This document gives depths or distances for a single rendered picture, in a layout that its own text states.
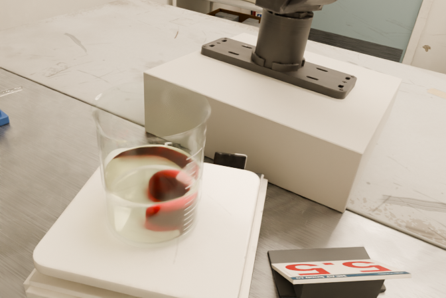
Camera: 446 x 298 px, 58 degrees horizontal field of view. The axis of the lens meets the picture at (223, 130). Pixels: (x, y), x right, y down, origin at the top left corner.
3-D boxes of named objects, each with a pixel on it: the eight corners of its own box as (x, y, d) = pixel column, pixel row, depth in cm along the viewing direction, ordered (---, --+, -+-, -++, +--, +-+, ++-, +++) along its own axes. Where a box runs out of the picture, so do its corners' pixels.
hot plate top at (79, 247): (115, 153, 33) (114, 145, 32) (261, 181, 31) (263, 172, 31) (25, 272, 23) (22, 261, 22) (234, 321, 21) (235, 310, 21)
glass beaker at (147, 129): (139, 176, 30) (135, 70, 25) (218, 205, 28) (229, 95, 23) (74, 241, 24) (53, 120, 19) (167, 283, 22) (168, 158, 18)
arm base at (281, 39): (364, 34, 43) (375, 23, 48) (204, -7, 50) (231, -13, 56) (342, 101, 47) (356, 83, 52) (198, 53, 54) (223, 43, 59)
